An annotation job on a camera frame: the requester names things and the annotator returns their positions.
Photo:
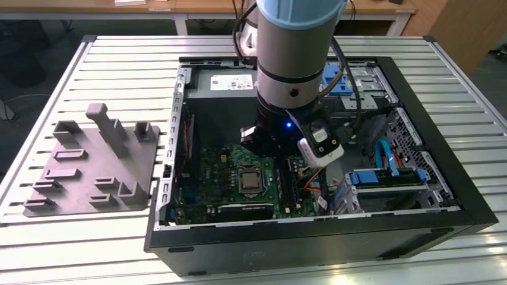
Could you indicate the blue disk carrier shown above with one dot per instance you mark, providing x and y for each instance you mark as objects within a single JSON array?
[{"x": 365, "y": 177}]

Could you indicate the black graphics card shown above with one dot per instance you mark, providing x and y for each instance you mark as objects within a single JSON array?
[{"x": 246, "y": 209}]

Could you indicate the grey parts rack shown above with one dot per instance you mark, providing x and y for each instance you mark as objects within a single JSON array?
[{"x": 100, "y": 166}]

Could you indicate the metal drive cage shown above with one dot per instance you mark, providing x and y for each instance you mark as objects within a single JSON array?
[{"x": 373, "y": 95}]

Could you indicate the blue drive latch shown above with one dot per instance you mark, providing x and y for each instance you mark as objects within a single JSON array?
[{"x": 341, "y": 89}]

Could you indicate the grey power supply unit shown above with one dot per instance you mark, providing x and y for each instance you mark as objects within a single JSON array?
[{"x": 214, "y": 112}]

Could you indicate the black PC case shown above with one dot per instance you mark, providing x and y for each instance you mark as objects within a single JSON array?
[{"x": 317, "y": 246}]

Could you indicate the wooden desk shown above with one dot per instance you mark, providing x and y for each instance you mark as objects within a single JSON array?
[{"x": 80, "y": 9}]

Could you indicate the silver CPU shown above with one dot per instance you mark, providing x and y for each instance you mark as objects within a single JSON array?
[{"x": 252, "y": 181}]

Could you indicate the green motherboard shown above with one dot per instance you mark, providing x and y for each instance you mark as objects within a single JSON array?
[{"x": 222, "y": 160}]

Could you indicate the metal disk bay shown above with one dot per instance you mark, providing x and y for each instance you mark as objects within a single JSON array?
[{"x": 397, "y": 191}]

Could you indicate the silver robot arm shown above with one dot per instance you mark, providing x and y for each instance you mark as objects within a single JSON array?
[{"x": 293, "y": 59}]

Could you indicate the wooden cabinet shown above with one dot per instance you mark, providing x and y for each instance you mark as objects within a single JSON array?
[{"x": 456, "y": 29}]

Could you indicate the black office chair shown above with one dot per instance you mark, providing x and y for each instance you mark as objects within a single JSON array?
[{"x": 23, "y": 53}]

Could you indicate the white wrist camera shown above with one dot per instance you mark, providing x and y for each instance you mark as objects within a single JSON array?
[{"x": 325, "y": 157}]

